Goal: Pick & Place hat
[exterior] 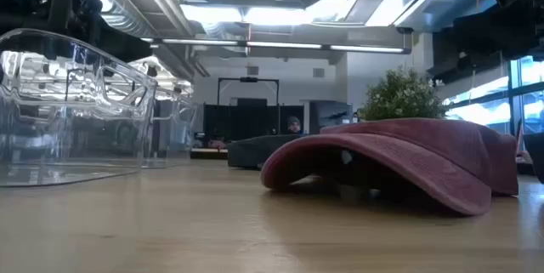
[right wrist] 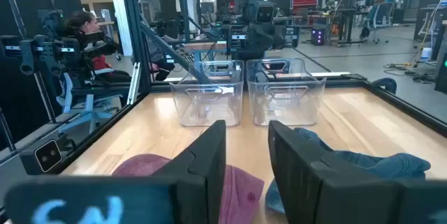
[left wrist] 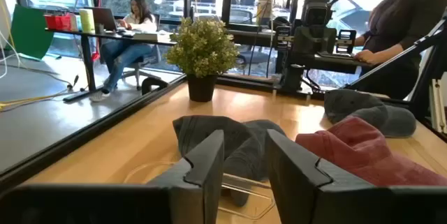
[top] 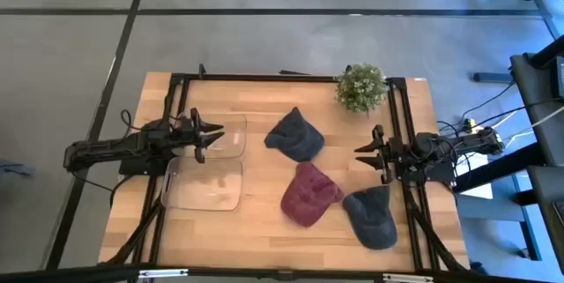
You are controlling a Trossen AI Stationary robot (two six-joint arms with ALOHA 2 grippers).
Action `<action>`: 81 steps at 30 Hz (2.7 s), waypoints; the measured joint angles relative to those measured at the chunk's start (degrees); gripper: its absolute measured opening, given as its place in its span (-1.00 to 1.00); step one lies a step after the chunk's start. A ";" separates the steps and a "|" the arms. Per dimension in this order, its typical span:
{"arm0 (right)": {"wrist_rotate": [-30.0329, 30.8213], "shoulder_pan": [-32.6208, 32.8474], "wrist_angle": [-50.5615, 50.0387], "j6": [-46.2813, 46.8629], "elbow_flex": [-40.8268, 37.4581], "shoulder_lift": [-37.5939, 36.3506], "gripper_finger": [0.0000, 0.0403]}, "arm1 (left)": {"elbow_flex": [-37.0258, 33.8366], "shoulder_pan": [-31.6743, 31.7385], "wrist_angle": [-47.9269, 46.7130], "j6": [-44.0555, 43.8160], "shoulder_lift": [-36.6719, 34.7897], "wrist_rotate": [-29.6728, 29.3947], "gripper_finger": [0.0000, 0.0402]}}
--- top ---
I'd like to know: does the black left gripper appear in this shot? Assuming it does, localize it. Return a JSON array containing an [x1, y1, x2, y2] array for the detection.
[[169, 107, 226, 164]]

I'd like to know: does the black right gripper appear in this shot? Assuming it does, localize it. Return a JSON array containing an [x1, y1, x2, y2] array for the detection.
[[353, 123, 407, 185]]

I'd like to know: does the dark blue cap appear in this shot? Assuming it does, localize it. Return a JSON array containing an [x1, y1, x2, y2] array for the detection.
[[263, 106, 326, 163], [341, 184, 399, 251]]

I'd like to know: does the dark red cap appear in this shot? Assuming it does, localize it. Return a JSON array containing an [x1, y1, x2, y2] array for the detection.
[[279, 160, 345, 228]]

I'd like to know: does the clear plastic tray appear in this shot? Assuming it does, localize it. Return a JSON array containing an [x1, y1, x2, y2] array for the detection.
[[160, 156, 244, 212], [178, 113, 248, 160]]

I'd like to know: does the small green potted plant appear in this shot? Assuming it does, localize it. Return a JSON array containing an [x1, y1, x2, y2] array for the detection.
[[334, 63, 390, 115]]

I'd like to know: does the white sheet on floor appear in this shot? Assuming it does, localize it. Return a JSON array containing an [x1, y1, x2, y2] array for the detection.
[[454, 148, 494, 201]]

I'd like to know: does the black desk beam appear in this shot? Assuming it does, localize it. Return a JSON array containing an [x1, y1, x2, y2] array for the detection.
[[452, 141, 546, 194]]

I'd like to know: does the blue desk foot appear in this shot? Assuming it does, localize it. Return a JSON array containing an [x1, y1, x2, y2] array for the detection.
[[472, 71, 515, 85]]

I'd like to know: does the dark grey desk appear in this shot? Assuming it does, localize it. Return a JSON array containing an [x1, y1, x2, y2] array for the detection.
[[509, 34, 564, 253]]

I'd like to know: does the black overhead crossbar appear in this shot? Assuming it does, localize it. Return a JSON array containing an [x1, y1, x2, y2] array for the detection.
[[0, 263, 564, 283]]

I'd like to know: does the black aluminium table frame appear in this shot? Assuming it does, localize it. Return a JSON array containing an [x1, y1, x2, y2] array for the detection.
[[104, 63, 471, 275]]

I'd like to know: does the silver metal bracket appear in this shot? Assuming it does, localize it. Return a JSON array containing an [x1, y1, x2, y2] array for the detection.
[[382, 272, 435, 283], [137, 268, 189, 280]]

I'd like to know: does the black floor cable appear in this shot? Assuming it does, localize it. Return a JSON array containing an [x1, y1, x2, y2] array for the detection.
[[435, 78, 564, 137]]

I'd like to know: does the white floor cable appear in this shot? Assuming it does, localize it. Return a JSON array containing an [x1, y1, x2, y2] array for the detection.
[[488, 105, 564, 143]]

